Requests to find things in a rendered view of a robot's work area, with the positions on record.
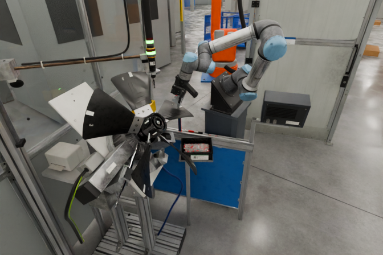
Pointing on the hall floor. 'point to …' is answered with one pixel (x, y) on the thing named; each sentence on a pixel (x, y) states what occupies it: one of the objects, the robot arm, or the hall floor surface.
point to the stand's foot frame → (170, 242)
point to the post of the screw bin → (188, 193)
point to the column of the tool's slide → (33, 190)
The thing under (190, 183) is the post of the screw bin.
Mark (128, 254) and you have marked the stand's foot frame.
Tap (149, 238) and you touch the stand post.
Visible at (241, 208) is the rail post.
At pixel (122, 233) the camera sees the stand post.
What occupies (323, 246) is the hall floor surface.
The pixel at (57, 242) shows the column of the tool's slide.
